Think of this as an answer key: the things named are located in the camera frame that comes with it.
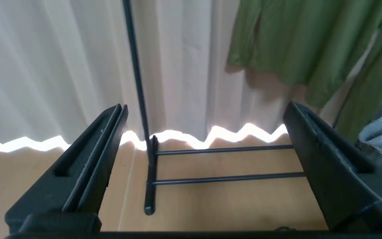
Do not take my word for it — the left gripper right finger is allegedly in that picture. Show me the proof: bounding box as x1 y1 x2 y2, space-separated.
283 101 382 232

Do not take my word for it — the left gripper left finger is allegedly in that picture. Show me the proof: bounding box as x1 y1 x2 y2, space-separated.
5 103 129 234

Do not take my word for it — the green long-sleeved shirt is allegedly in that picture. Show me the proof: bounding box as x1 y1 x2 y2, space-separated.
225 0 382 144

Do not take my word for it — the black clothes rack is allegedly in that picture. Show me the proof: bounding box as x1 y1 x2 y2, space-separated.
121 0 379 216

